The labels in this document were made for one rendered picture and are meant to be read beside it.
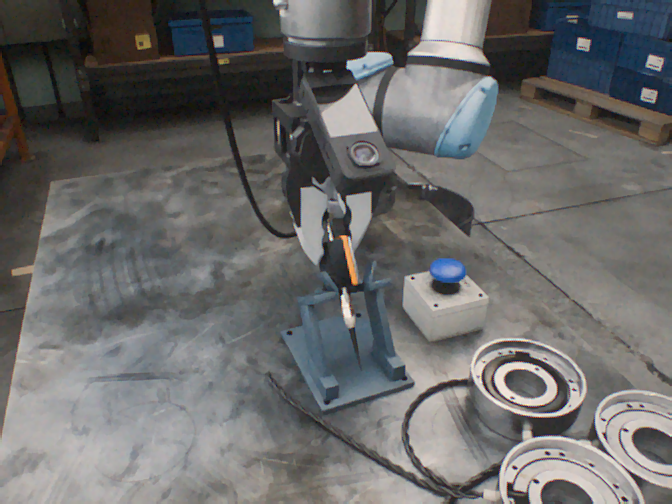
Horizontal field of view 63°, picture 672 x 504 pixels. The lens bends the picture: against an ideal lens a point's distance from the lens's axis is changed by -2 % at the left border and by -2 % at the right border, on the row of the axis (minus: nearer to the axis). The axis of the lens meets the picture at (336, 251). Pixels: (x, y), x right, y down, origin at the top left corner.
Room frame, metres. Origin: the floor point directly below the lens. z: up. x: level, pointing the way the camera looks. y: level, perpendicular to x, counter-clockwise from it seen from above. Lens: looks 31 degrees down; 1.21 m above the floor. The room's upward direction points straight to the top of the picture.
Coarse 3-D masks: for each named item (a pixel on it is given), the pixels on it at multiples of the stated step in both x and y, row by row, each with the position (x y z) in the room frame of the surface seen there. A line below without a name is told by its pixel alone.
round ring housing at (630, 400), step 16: (608, 400) 0.35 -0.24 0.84; (624, 400) 0.36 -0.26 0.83; (640, 400) 0.36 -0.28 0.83; (656, 400) 0.35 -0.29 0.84; (608, 416) 0.34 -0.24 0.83; (592, 432) 0.32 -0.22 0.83; (624, 432) 0.32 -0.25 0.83; (640, 432) 0.33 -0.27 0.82; (656, 432) 0.33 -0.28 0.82; (608, 448) 0.30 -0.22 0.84; (624, 448) 0.31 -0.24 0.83; (640, 448) 0.33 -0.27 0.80; (656, 448) 0.32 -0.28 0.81; (624, 464) 0.28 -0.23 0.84; (640, 464) 0.29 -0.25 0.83; (656, 464) 0.29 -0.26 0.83; (640, 480) 0.27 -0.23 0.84; (656, 480) 0.27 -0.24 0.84; (656, 496) 0.26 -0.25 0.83
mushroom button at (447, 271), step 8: (432, 264) 0.53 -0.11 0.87; (440, 264) 0.52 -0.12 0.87; (448, 264) 0.52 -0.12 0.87; (456, 264) 0.52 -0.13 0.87; (432, 272) 0.51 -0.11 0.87; (440, 272) 0.51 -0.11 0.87; (448, 272) 0.51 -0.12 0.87; (456, 272) 0.51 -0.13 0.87; (464, 272) 0.51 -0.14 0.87; (440, 280) 0.50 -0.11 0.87; (448, 280) 0.50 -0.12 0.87; (456, 280) 0.50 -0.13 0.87
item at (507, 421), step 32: (480, 352) 0.42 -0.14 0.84; (512, 352) 0.43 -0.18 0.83; (544, 352) 0.42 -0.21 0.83; (480, 384) 0.38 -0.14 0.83; (512, 384) 0.40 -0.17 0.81; (544, 384) 0.39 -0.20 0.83; (576, 384) 0.38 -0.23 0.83; (480, 416) 0.37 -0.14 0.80; (512, 416) 0.34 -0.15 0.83; (544, 416) 0.33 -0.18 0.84; (576, 416) 0.35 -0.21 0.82
